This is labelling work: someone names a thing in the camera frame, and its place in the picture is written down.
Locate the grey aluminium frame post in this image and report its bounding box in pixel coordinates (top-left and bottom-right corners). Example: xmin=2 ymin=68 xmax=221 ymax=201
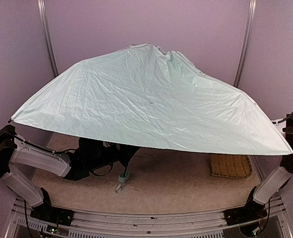
xmin=234 ymin=0 xmax=257 ymax=88

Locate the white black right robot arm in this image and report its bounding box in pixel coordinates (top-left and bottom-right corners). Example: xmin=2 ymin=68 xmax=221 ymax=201
xmin=252 ymin=114 xmax=293 ymax=205

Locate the grey aluminium left post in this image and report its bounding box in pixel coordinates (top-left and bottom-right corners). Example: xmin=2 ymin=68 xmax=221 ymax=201
xmin=37 ymin=0 xmax=59 ymax=78

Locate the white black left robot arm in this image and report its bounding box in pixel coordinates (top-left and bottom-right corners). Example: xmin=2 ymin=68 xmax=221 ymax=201
xmin=0 ymin=125 xmax=131 ymax=209

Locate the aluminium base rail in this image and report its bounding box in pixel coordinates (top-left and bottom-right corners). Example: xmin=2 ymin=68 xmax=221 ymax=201
xmin=4 ymin=197 xmax=293 ymax=238

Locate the woven bamboo tray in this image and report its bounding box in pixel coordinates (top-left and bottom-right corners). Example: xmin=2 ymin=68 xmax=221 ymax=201
xmin=210 ymin=154 xmax=252 ymax=179

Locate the mint green black umbrella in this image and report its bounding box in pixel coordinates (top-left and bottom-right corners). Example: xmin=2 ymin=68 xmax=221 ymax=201
xmin=10 ymin=44 xmax=293 ymax=180

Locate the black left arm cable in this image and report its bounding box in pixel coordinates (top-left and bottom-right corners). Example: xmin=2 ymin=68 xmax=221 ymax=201
xmin=0 ymin=131 xmax=75 ymax=153

